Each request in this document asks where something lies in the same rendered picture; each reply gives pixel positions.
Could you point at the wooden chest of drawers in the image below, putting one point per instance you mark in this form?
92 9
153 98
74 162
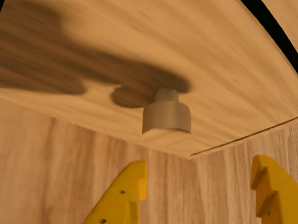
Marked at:
283 14

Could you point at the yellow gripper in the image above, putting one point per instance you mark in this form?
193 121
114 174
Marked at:
276 194

